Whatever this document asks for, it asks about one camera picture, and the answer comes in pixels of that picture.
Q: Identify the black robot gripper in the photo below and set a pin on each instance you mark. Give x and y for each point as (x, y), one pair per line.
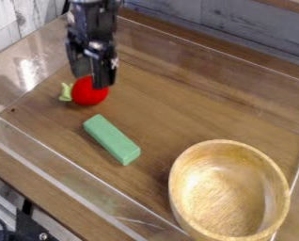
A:
(92, 25)

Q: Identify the red plush strawberry toy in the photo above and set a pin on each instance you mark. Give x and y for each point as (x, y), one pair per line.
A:
(81, 93)

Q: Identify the green rectangular block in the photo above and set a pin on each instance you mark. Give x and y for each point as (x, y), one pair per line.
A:
(113, 141)

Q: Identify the clear acrylic front barrier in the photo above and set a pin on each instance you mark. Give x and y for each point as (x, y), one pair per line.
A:
(85, 204)

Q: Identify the wooden bowl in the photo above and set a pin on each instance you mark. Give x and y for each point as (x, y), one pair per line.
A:
(228, 192)

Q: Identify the black clamp with screw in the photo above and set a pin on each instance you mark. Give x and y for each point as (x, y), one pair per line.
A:
(28, 230)

